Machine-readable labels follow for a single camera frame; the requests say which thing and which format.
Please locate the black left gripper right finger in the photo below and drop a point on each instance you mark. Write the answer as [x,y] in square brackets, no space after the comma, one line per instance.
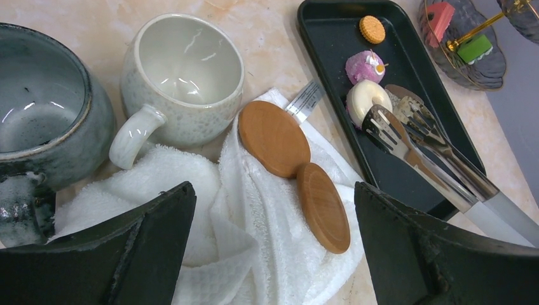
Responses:
[415,258]

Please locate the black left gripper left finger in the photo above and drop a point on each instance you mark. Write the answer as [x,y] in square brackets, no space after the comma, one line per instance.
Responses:
[132,258]

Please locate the metal tongs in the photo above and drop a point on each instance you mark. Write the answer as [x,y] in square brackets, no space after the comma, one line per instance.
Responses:
[412,135]

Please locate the white glazed donut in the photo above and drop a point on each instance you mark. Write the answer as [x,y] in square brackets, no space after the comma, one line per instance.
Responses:
[362,97]

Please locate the green cake slice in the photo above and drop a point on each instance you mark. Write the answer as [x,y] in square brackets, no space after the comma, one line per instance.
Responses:
[475,49]

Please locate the red cake slice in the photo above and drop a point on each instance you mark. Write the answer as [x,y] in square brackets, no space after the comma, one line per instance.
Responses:
[438,16]

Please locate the chocolate biscuit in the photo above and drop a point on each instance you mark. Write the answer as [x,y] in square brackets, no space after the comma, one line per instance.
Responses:
[400,94]

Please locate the white towel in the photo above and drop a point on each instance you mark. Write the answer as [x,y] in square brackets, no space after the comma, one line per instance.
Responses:
[249,242]

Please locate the lower wooden coaster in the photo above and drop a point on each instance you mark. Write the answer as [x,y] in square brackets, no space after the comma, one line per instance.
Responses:
[323,209]

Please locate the wooden coaster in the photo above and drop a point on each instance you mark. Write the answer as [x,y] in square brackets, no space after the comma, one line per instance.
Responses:
[323,209]
[274,138]

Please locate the grey-blue ceramic mug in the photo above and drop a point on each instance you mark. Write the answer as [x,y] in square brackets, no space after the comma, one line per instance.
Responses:
[57,125]

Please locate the upper wooden coaster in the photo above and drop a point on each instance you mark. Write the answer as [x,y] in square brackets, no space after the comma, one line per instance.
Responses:
[274,138]

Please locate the white speckled mug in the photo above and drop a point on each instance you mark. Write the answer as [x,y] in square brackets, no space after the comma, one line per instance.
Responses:
[181,85]

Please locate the pink cupcake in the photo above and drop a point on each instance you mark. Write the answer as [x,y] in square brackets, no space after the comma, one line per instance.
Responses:
[365,65]

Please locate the black baking tray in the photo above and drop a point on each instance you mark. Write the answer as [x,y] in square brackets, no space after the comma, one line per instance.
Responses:
[333,31]

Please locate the orange biscuit on tray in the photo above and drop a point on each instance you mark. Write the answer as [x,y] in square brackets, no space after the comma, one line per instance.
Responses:
[372,29]

